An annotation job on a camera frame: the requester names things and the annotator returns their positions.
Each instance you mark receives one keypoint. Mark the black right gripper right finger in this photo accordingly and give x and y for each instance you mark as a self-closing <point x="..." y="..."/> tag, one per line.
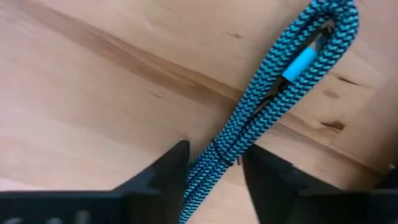
<point x="280" y="196"/>

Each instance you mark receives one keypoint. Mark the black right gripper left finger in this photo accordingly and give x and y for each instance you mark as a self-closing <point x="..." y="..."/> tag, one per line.
<point x="149" y="202"/>

